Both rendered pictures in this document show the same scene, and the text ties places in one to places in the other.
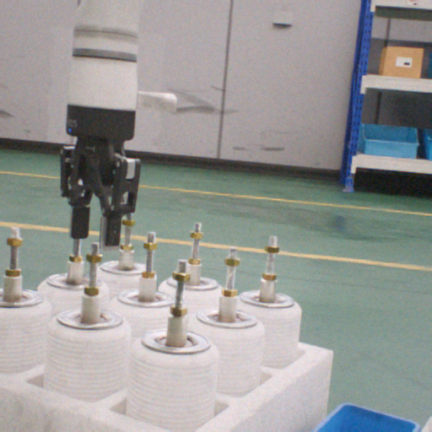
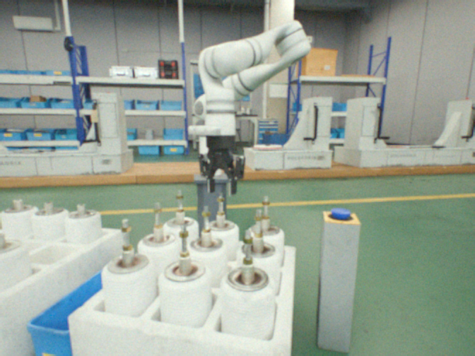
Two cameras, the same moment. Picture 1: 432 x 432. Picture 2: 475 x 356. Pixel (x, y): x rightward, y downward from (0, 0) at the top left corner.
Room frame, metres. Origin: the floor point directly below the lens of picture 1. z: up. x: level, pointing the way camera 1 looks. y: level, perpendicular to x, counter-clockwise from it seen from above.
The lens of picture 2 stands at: (1.50, -0.01, 0.51)
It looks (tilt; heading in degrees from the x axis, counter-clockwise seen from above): 11 degrees down; 165
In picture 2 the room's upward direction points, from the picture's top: straight up
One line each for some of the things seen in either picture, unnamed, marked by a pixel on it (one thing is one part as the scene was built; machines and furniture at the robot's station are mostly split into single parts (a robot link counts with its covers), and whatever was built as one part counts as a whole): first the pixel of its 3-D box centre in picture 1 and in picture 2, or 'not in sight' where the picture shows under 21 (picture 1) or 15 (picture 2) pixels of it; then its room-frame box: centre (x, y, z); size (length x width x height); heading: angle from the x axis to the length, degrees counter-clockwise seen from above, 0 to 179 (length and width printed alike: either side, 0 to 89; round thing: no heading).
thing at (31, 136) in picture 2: not in sight; (44, 134); (-4.24, -2.04, 0.36); 0.50 x 0.38 x 0.21; 175
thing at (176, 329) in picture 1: (176, 331); (180, 217); (0.76, 0.03, 0.26); 0.02 x 0.02 x 0.03
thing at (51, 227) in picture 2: not in sight; (54, 239); (0.55, -0.36, 0.16); 0.10 x 0.10 x 0.18
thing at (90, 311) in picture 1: (90, 308); (220, 221); (0.81, 0.13, 0.26); 0.02 x 0.02 x 0.03
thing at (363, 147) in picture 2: not in sight; (408, 131); (-1.15, 2.76, 0.45); 1.51 x 0.57 x 0.74; 85
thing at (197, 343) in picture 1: (175, 342); (180, 222); (0.76, 0.03, 0.25); 0.08 x 0.08 x 0.01
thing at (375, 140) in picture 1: (386, 140); not in sight; (5.26, -1.20, 0.36); 0.50 x 0.38 x 0.21; 175
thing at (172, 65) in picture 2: not in sight; (168, 66); (-4.00, 0.16, 1.57); 0.42 x 0.34 x 0.17; 174
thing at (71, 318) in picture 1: (89, 319); (220, 225); (0.81, 0.13, 0.25); 0.08 x 0.08 x 0.01
